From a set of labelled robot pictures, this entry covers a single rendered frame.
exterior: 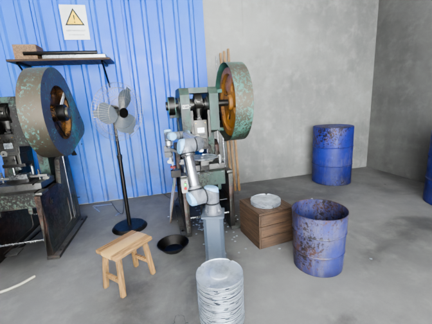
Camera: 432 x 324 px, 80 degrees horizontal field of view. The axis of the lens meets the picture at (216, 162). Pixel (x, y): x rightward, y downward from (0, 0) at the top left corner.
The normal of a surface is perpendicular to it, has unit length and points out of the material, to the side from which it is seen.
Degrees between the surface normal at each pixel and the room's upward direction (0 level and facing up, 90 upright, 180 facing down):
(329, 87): 90
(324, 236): 92
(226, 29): 90
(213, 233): 90
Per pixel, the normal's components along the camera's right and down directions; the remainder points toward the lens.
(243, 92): 0.22, -0.03
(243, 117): 0.24, 0.52
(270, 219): 0.36, 0.19
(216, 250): -0.06, 0.23
